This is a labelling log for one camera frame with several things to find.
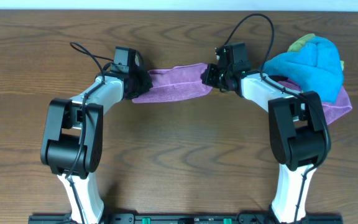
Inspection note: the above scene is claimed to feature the purple microfiber cloth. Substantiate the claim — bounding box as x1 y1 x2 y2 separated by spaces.
132 63 212 103

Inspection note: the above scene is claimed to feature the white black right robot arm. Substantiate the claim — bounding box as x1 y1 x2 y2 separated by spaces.
201 64 331 223

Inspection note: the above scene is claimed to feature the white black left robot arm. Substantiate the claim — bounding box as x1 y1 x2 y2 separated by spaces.
40 66 152 223

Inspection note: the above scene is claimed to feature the green cloth under blue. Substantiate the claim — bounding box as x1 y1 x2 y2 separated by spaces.
287 34 344 72

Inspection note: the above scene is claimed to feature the blue microfiber cloth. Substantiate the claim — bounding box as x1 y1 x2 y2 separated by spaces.
263 36 344 103

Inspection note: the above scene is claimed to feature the purple cloth under pile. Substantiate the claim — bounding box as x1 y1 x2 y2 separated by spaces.
275 79 353 126

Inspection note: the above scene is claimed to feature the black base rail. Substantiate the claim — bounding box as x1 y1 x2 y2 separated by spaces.
28 213 343 224

